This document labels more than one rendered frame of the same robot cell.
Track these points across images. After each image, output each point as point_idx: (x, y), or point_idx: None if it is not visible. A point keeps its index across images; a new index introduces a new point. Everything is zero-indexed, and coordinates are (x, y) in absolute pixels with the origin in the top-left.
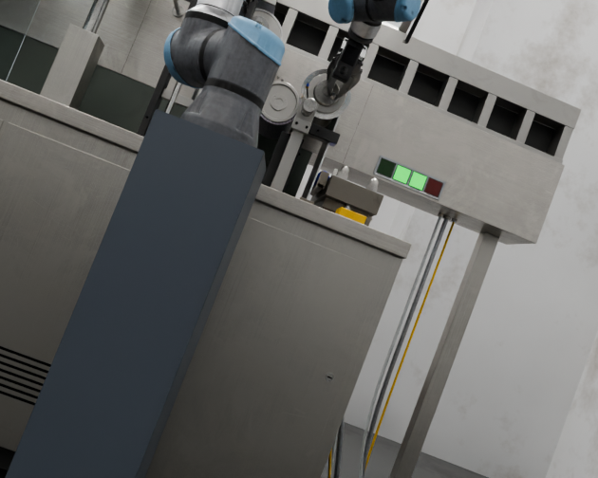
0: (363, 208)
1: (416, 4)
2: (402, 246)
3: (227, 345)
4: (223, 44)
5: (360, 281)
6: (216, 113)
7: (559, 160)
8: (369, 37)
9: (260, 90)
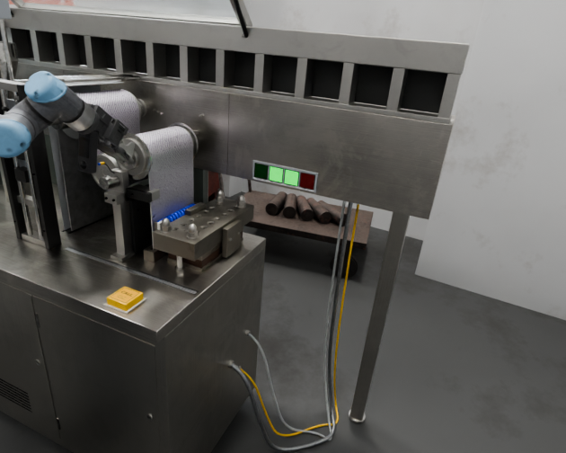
0: (182, 256)
1: (7, 138)
2: (150, 333)
3: (87, 389)
4: None
5: (141, 353)
6: None
7: (445, 120)
8: (82, 129)
9: None
